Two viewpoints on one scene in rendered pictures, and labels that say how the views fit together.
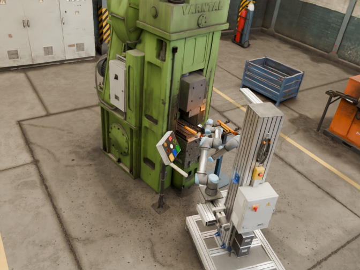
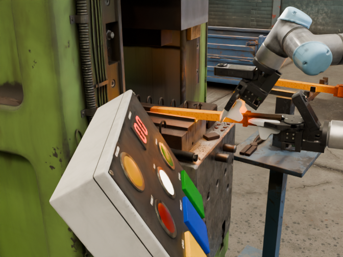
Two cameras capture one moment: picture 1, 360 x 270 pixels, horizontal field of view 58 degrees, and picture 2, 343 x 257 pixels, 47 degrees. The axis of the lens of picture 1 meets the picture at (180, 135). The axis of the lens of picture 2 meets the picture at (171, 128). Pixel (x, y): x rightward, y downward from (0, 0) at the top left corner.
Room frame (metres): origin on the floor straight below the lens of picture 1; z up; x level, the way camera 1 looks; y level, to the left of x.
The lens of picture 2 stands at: (2.63, 0.25, 1.41)
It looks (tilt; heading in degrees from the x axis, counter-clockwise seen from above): 22 degrees down; 342
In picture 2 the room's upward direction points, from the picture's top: 1 degrees counter-clockwise
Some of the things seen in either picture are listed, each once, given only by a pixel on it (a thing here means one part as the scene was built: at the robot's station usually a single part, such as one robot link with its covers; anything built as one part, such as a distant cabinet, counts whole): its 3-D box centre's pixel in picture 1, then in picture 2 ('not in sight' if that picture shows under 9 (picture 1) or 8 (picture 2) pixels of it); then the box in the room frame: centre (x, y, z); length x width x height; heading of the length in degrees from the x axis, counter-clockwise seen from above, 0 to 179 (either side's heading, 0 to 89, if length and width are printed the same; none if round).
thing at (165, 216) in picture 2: not in sight; (165, 218); (3.07, 0.12, 1.09); 0.05 x 0.03 x 0.04; 137
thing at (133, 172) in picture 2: not in sight; (132, 171); (3.08, 0.16, 1.16); 0.05 x 0.03 x 0.04; 137
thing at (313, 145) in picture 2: not in sight; (303, 133); (3.46, -0.40, 0.99); 0.12 x 0.08 x 0.09; 47
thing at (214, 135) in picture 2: not in sight; (211, 136); (3.69, -0.22, 0.92); 0.04 x 0.03 x 0.01; 99
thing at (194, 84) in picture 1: (187, 88); not in sight; (3.83, -0.03, 1.56); 0.42 x 0.39 x 0.40; 47
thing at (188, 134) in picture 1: (180, 128); (133, 122); (3.80, 0.00, 0.96); 0.42 x 0.20 x 0.09; 47
